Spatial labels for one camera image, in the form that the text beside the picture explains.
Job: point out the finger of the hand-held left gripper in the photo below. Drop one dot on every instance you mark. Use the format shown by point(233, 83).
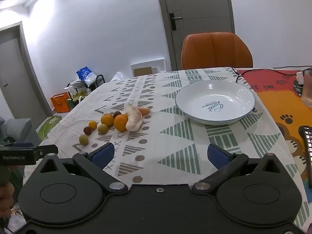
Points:
point(22, 145)
point(47, 151)

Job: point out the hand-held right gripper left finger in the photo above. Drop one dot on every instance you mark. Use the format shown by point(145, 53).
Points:
point(103, 154)

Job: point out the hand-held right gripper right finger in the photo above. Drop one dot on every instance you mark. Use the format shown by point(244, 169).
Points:
point(218, 157)

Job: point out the yellow-green round fruit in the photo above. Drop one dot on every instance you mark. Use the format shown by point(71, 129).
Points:
point(103, 129)
point(83, 140)

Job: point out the dark red plum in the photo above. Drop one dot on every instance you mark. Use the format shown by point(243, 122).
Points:
point(87, 130)

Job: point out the small yellow citrus fruit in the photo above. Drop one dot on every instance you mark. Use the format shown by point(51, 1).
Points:
point(92, 124)

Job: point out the medium orange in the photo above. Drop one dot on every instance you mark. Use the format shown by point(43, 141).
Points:
point(107, 119)

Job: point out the large orange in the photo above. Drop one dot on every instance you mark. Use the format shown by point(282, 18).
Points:
point(121, 123)

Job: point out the dark purple passion fruit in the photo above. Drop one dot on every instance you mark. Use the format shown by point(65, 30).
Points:
point(117, 114)

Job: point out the white peeled pomelo piece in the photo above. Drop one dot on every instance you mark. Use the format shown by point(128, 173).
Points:
point(133, 120)

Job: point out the white bowl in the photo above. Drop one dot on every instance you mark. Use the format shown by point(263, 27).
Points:
point(214, 102)

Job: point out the peeled orange grapefruit segment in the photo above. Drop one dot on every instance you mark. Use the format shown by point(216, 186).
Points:
point(145, 111)

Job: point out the person's left hand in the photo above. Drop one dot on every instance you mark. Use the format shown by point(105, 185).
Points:
point(6, 198)

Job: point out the grey cushion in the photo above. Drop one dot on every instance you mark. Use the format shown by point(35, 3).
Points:
point(19, 129)

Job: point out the green floor mat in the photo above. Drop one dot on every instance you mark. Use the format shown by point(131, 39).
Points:
point(47, 125)

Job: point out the orange paper bag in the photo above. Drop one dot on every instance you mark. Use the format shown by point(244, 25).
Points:
point(59, 102)

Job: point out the patterned white green tablecloth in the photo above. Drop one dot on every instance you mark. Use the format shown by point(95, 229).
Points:
point(170, 131)

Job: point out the green box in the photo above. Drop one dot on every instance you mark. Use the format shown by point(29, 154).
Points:
point(72, 103)

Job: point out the plain grey door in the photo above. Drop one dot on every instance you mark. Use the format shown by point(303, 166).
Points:
point(14, 78)

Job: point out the black metal rack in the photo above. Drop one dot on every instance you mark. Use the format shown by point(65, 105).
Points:
point(100, 79)

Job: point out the colourful cartoon table mat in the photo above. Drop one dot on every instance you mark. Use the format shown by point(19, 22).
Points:
point(275, 102)

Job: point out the clear plastic bag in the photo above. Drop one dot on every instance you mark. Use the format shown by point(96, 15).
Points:
point(118, 76)

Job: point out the blue plastic bag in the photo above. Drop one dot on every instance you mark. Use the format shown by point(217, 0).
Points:
point(85, 74)

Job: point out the black remote control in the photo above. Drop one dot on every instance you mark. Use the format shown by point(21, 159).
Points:
point(307, 151)

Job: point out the orange leather chair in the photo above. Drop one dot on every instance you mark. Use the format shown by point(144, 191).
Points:
point(214, 51)

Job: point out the translucent plastic cup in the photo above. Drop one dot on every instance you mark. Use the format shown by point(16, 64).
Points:
point(307, 87)

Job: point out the white charger adapter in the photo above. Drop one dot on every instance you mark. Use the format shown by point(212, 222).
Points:
point(299, 76)

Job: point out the grey door with lock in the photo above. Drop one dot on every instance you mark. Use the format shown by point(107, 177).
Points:
point(199, 7)

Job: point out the white picture frame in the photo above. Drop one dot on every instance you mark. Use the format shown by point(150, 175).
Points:
point(148, 64)

